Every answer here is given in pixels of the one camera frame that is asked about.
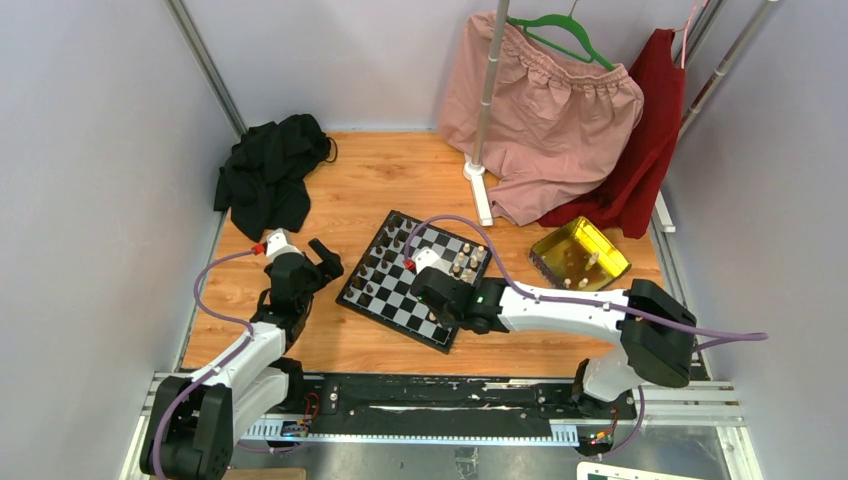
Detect black white chessboard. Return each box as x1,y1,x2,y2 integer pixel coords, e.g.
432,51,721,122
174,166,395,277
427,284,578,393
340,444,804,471
336,210,492,353

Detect yellow metal tray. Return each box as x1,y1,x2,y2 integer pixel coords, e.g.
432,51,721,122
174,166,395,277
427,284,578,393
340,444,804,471
528,216,631,291

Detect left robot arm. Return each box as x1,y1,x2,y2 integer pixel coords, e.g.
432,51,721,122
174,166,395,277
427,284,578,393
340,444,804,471
139,229,344,479

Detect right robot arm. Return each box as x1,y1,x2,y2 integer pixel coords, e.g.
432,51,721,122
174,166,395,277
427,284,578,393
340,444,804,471
410,267,697,418

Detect black cloth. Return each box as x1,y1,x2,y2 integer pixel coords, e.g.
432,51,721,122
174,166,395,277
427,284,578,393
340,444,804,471
213,114,338,242

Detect white clothes rack stand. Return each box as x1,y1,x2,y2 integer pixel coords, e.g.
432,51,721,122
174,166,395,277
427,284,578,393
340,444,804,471
463,0,510,227

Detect red garment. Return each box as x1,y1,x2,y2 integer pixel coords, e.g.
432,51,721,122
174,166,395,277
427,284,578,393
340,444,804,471
537,29,686,239

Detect pink shorts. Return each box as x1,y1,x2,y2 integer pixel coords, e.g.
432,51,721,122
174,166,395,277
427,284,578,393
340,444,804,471
481,25,644,225

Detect green hanger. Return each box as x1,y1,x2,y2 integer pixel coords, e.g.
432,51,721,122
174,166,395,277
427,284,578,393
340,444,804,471
507,13,617,73

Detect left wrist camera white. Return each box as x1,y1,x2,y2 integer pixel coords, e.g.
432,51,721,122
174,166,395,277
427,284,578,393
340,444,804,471
264,228,302,262

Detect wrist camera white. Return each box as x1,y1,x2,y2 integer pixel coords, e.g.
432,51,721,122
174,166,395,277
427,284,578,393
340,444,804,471
412,248,442,274
264,228,302,262

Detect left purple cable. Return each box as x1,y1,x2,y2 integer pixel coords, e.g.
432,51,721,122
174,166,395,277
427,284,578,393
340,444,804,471
150,247,264,480

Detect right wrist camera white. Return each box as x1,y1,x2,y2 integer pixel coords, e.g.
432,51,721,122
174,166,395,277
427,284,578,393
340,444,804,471
412,248,442,274

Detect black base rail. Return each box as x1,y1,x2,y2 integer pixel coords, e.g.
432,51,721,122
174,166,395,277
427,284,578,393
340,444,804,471
269,373,638,441

